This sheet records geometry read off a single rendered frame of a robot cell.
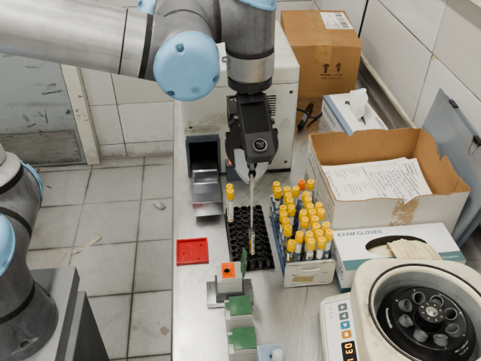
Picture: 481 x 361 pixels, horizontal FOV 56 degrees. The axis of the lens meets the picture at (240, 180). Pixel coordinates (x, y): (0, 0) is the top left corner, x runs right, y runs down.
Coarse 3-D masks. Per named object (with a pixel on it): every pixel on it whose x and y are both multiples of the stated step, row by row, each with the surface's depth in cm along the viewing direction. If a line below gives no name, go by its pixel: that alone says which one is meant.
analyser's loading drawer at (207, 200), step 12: (192, 156) 119; (204, 156) 119; (192, 168) 115; (204, 168) 115; (216, 168) 115; (192, 180) 111; (204, 180) 111; (216, 180) 110; (204, 192) 108; (216, 192) 108; (204, 204) 103; (216, 204) 103
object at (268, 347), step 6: (258, 348) 71; (264, 348) 71; (270, 348) 71; (276, 348) 71; (282, 348) 71; (258, 354) 70; (264, 354) 70; (270, 354) 70; (258, 360) 70; (264, 360) 69; (270, 360) 69
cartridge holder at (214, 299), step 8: (216, 280) 89; (248, 280) 91; (208, 288) 90; (216, 288) 87; (248, 288) 90; (208, 296) 88; (216, 296) 86; (224, 296) 86; (232, 296) 86; (208, 304) 87; (216, 304) 87
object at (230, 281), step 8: (224, 264) 86; (232, 264) 86; (240, 264) 86; (224, 272) 85; (232, 272) 85; (240, 272) 85; (224, 280) 84; (232, 280) 84; (240, 280) 84; (224, 288) 86; (232, 288) 86; (240, 288) 86
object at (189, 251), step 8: (176, 240) 101; (184, 240) 101; (192, 240) 101; (200, 240) 101; (176, 248) 99; (184, 248) 100; (192, 248) 100; (200, 248) 100; (176, 256) 97; (184, 256) 98; (192, 256) 98; (200, 256) 98; (176, 264) 96; (184, 264) 96
